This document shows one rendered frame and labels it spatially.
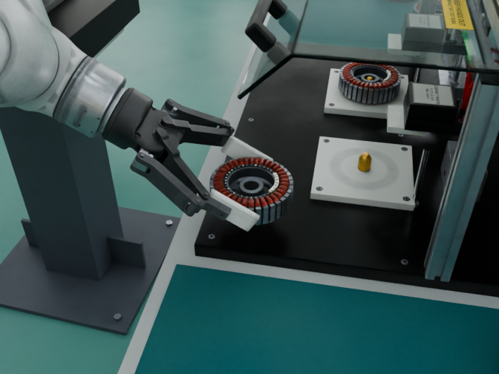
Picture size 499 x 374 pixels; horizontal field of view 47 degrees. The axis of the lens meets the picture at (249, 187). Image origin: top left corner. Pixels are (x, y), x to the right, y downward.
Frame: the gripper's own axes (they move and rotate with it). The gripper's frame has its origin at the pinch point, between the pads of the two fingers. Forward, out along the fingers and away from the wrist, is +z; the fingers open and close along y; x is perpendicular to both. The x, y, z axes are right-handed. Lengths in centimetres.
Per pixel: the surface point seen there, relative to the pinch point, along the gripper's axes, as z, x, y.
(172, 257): -4.0, -12.1, 6.8
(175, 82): -13, -106, -168
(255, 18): -11.2, 20.0, -1.9
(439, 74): 24.9, 12.8, -38.5
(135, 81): -30, -116, -166
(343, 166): 13.4, 1.6, -13.6
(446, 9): 7.0, 30.8, -7.9
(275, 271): 8.4, -4.9, 6.9
